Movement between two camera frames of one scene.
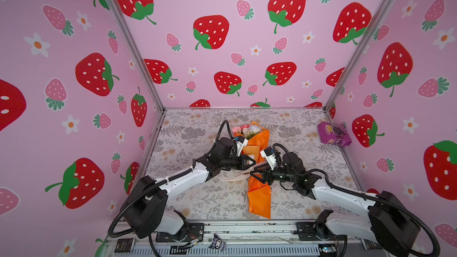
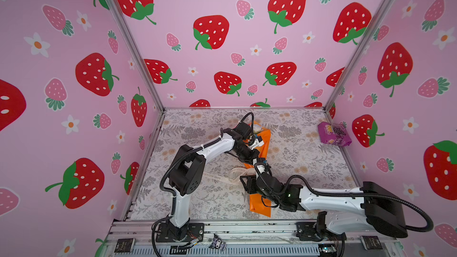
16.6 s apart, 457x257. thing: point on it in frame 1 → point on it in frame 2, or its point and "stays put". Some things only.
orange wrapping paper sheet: x=254 y=138 stays put
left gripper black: x=242 y=162 → x=253 y=154
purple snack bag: x=334 y=134 stays put
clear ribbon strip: x=230 y=176 stays put
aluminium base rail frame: x=315 y=238 stays put
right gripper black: x=265 y=174 → x=249 y=182
